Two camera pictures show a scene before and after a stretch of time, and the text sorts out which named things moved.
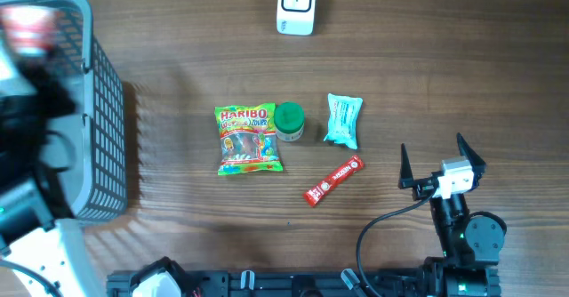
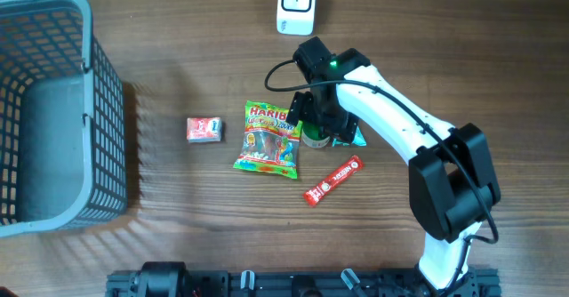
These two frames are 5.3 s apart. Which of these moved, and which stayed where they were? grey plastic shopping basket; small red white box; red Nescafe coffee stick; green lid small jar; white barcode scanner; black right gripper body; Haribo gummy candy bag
Moved: Haribo gummy candy bag; green lid small jar; black right gripper body; small red white box
Stayed: grey plastic shopping basket; white barcode scanner; red Nescafe coffee stick
